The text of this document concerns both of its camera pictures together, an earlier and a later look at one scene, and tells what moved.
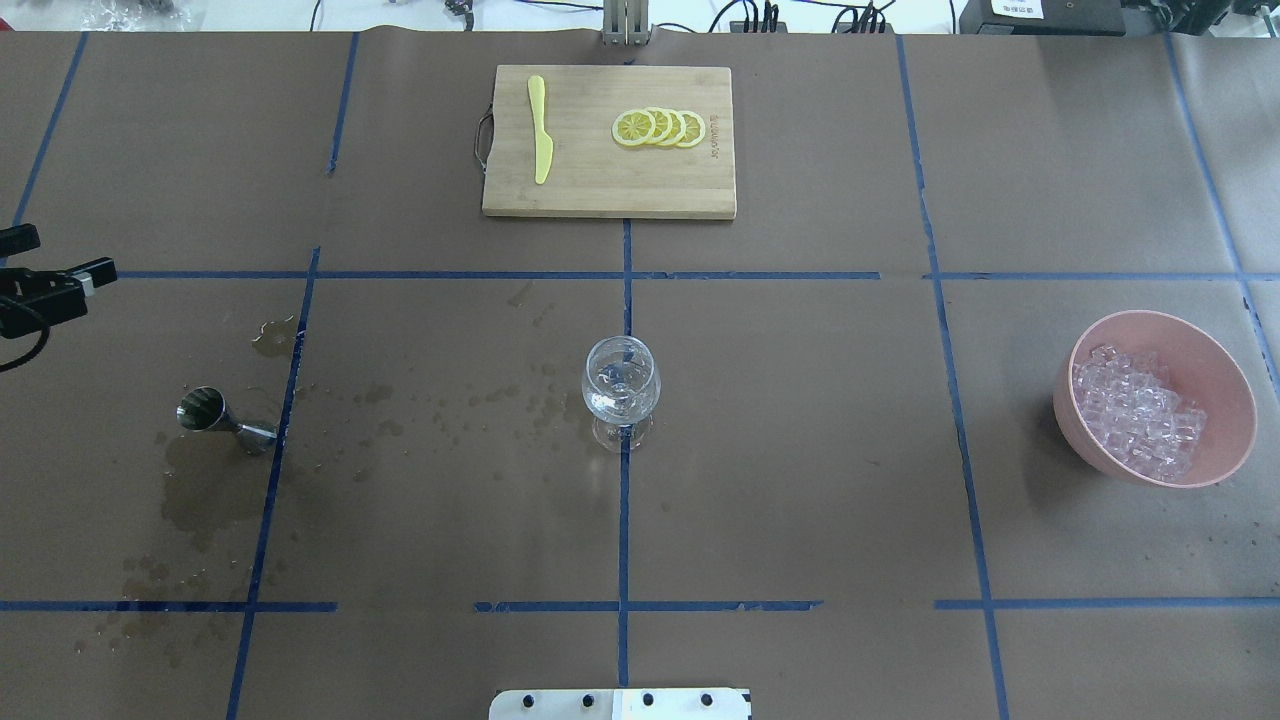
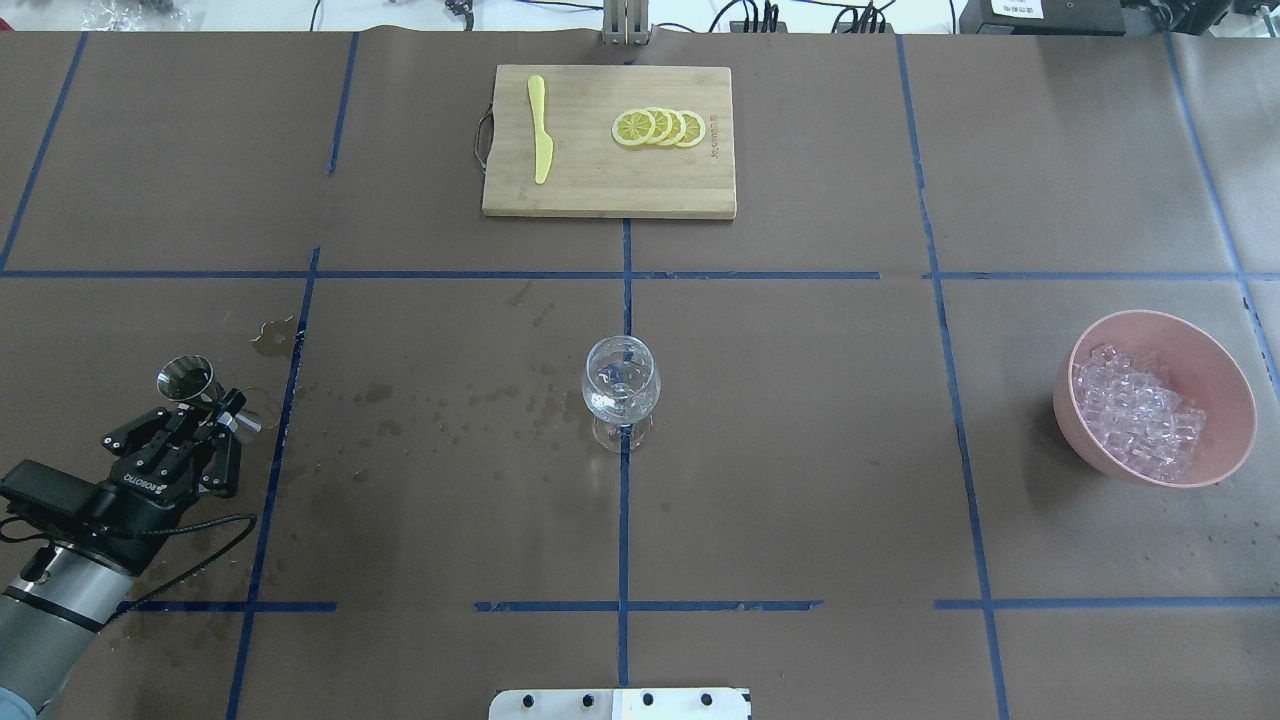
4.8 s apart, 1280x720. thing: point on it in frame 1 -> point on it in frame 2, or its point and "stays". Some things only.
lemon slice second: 663,125 stays
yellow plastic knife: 544,144 stays
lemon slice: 634,127 stays
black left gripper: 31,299 -> 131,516
